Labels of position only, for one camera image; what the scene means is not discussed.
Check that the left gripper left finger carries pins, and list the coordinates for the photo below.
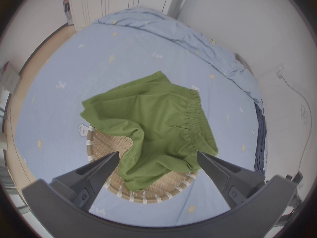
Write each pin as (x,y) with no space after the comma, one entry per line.
(99,177)

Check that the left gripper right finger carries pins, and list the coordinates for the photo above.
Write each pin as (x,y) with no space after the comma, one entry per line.
(230,180)

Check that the green shorts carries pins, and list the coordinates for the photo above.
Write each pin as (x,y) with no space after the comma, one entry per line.
(158,123)

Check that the round woven basket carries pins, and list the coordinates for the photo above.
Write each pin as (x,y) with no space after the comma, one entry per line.
(111,142)

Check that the dark blue garment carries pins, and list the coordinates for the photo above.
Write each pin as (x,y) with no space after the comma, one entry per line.
(260,137)

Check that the bed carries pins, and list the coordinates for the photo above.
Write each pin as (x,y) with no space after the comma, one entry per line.
(99,66)

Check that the grey small table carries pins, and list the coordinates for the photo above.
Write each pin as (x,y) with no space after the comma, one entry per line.
(5,103)

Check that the white chest of drawers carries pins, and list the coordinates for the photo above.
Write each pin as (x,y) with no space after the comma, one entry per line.
(10,79)

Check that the small red item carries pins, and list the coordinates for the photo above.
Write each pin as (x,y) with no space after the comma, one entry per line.
(5,66)

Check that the pale blue quilt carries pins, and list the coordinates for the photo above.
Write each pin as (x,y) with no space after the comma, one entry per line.
(185,36)

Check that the white wardrobe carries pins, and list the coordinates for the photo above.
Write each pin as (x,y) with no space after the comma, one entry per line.
(111,4)

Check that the grey vertical wall duct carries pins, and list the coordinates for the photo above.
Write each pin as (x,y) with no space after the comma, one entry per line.
(179,1)

